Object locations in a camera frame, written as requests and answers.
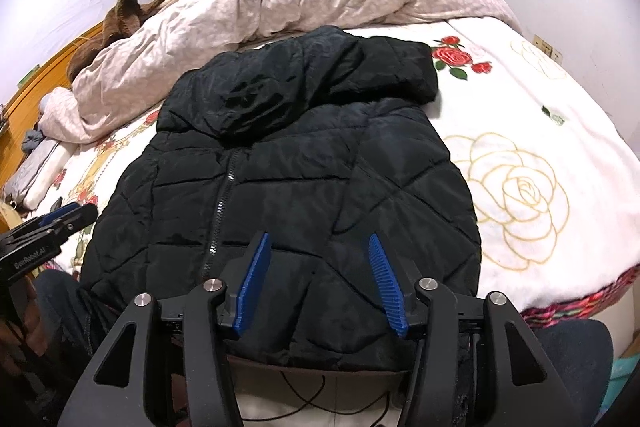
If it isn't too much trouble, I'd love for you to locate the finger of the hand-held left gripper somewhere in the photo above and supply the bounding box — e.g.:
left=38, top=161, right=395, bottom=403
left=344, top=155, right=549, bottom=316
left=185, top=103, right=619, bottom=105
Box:
left=47, top=204, right=99, bottom=240
left=32, top=202, right=83, bottom=228

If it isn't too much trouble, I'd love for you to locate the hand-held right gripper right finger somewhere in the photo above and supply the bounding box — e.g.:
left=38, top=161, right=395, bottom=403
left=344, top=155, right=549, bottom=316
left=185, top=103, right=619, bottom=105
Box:
left=367, top=233, right=586, bottom=427

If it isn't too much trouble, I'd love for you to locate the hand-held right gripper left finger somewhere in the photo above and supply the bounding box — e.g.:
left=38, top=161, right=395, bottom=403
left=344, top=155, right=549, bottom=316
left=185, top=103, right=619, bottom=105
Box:
left=57, top=231, right=273, bottom=427

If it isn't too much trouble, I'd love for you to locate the black puffer jacket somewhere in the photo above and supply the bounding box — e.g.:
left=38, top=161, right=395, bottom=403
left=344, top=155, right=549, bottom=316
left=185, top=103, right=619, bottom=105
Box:
left=77, top=26, right=483, bottom=373

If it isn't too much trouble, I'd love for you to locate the person's left hand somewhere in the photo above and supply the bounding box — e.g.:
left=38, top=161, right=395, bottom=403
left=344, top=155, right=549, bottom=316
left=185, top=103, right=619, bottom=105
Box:
left=0, top=307, right=43, bottom=358

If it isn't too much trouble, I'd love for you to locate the white pillow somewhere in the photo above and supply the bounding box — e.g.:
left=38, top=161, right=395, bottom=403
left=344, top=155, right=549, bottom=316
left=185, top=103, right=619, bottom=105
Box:
left=22, top=142, right=81, bottom=210

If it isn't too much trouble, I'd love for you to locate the person's left leg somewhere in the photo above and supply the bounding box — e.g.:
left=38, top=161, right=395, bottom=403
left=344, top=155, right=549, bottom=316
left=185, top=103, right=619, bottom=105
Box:
left=30, top=269, right=118, bottom=408

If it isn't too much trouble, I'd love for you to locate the person's leg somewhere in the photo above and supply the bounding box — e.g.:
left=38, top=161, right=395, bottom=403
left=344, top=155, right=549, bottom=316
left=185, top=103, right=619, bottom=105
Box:
left=30, top=269, right=118, bottom=408
left=520, top=319, right=616, bottom=427

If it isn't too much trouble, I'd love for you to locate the grey-blue small cloth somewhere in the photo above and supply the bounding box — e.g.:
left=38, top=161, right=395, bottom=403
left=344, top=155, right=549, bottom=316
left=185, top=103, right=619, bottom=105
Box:
left=21, top=129, right=46, bottom=152

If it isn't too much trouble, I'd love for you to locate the wooden headboard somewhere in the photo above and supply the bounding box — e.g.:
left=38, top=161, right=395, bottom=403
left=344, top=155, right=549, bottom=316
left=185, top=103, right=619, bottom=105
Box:
left=0, top=22, right=108, bottom=188

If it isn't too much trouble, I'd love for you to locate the person's right leg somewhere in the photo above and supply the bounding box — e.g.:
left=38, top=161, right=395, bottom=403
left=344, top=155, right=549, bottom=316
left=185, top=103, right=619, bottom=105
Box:
left=520, top=319, right=616, bottom=427

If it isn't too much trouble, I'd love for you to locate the red woven bed sheet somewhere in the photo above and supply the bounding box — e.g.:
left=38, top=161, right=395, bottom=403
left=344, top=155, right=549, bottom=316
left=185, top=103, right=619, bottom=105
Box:
left=520, top=267, right=640, bottom=333

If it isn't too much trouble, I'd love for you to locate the white floral blanket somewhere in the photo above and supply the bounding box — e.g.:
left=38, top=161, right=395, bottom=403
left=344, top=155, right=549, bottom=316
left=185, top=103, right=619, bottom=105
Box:
left=22, top=19, right=640, bottom=308

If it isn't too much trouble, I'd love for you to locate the teal plastic bag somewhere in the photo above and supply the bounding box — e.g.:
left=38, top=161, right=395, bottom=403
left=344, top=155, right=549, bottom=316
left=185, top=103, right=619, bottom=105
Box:
left=612, top=349, right=638, bottom=388

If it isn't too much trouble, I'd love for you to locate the black cable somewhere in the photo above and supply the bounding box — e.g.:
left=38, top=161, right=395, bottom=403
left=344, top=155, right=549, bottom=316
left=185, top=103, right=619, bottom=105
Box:
left=277, top=369, right=396, bottom=427

